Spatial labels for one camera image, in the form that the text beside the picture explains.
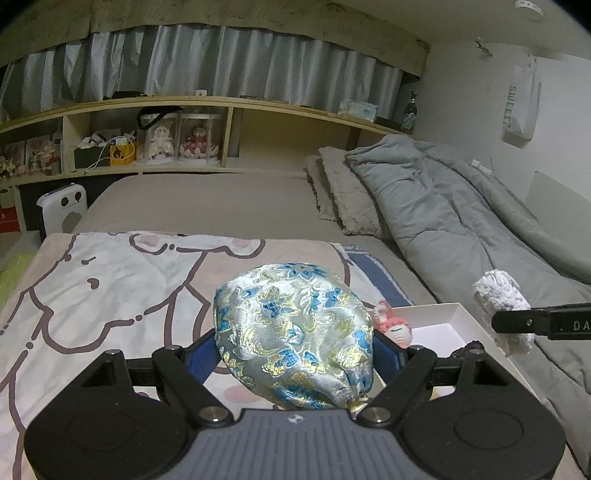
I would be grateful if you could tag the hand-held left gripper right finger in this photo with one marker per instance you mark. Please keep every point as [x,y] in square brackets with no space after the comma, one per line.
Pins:
[387,357]

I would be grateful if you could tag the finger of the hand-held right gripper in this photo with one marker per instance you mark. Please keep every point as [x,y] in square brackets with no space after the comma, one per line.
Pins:
[545,323]

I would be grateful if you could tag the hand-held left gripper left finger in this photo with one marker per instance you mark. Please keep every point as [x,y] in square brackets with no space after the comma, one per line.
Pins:
[201,364]

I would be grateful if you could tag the pink crochet doll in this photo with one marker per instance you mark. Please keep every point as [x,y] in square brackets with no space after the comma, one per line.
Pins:
[397,328]

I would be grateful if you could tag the white knitted piece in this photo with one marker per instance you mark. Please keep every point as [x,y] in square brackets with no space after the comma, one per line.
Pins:
[501,290]

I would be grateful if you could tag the white cardboard box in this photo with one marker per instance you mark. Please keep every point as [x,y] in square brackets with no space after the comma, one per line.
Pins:
[438,327]

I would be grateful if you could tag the floral silk pouch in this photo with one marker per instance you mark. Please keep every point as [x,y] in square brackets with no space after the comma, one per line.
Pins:
[295,332]

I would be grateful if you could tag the brown and blue crochet piece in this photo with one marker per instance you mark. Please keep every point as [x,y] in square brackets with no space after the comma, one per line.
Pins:
[464,350]

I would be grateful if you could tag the blue towel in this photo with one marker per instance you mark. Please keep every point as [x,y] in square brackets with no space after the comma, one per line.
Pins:
[376,277]

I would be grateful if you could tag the cartoon printed blanket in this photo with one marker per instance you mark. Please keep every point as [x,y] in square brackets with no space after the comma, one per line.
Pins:
[115,295]

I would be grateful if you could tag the grey comforter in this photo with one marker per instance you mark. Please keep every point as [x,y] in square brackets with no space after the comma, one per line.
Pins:
[461,221]

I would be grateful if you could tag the white charger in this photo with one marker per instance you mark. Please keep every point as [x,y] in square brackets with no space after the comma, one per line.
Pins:
[480,167]

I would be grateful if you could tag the white heater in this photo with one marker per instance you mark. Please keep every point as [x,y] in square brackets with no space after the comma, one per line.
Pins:
[62,210]

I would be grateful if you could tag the white plastic bag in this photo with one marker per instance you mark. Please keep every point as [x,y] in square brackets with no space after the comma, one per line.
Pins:
[521,101]

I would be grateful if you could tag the yellow storage box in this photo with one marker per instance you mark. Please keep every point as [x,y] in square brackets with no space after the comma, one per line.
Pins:
[122,154]

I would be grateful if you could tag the clear box with red doll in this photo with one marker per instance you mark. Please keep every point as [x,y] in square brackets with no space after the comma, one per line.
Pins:
[199,138]

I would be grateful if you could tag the clear box with white doll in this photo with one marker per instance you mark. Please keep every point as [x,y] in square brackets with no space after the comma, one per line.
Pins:
[161,141]

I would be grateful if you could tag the small black box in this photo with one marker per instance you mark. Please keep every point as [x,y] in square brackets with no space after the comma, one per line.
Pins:
[390,125]

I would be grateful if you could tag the wooden headboard shelf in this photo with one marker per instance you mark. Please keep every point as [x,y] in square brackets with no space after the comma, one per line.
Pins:
[258,138]

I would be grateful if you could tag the black storage box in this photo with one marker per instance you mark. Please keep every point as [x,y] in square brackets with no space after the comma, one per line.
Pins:
[90,158]

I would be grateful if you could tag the glass bottle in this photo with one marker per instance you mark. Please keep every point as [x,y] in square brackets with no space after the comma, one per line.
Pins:
[410,113]

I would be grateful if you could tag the tissue pack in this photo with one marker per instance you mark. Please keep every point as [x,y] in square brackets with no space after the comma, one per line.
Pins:
[360,110]

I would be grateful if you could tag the row of small figurines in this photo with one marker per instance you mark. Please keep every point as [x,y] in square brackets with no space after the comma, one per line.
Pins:
[32,157]

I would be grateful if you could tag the grey curtain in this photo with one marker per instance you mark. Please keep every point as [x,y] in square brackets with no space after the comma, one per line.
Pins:
[231,60]

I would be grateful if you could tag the white smoke detector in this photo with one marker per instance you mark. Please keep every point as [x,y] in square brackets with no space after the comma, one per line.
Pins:
[528,7]

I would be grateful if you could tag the beige curtain valance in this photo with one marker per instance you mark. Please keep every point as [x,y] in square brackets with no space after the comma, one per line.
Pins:
[231,16]

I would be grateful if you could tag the wall hook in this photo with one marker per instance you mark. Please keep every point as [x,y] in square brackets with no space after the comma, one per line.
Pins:
[482,48]

